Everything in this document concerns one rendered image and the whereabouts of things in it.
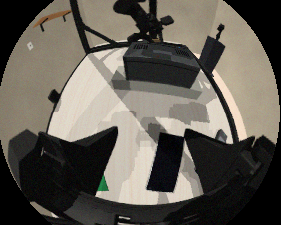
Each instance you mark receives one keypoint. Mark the flat green square pad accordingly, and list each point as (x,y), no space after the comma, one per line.
(103,185)

